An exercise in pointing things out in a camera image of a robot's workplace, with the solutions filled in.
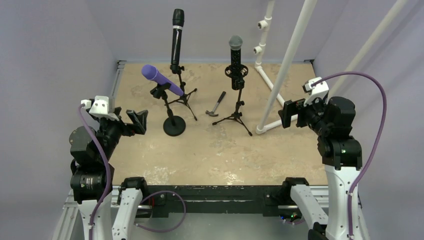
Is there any black wireless microphone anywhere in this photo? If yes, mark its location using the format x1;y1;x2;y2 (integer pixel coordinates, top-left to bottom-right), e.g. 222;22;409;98
171;8;185;65

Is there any purple microphone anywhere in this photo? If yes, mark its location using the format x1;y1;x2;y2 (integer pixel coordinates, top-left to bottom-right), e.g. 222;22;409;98
141;64;184;96

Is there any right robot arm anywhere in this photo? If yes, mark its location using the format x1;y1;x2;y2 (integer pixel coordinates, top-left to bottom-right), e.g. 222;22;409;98
278;96;363;240

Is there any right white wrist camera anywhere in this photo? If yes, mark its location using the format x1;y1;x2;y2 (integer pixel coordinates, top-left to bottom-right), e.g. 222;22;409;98
302;77;329;107

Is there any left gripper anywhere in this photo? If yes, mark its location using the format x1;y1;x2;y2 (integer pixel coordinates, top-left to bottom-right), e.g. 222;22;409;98
96;106;146;161

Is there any black round-base mic stand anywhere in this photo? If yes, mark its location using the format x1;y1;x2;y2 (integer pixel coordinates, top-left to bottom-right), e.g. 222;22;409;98
150;83;186;137

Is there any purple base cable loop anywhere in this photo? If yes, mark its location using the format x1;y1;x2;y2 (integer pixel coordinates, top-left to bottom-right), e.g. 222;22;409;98
133;190;187;233

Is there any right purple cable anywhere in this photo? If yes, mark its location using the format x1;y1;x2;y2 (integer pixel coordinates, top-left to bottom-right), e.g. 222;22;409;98
310;71;388;239

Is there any small claw hammer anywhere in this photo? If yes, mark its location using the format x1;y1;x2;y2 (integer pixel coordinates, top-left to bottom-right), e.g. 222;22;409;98
205;91;226;117

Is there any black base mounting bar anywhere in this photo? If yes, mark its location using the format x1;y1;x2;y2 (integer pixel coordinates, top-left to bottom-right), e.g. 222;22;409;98
117;177;309;219

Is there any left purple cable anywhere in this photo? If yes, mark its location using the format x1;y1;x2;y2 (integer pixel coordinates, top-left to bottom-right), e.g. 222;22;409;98
77;103;113;240

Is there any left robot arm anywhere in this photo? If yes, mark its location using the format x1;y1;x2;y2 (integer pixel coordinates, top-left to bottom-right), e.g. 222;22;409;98
69;106;149;240

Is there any black tripod stand shock mount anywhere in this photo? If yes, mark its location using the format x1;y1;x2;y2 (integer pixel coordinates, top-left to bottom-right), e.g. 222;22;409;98
212;64;253;137

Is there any black microphone silver grille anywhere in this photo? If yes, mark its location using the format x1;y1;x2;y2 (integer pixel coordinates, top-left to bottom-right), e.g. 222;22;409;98
228;35;243;70

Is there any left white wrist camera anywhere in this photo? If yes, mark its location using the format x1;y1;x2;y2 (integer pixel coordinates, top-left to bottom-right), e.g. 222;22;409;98
80;95;119;121

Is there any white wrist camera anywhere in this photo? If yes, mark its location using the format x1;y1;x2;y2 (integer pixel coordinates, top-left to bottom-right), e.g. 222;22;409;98
80;95;119;121
302;77;329;107

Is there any white PVC pipe frame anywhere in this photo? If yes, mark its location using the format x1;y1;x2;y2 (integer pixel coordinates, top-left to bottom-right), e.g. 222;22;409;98
253;0;408;135

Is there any black tripod stand left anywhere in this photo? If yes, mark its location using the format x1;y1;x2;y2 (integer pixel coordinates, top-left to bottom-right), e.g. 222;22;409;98
169;64;198;121

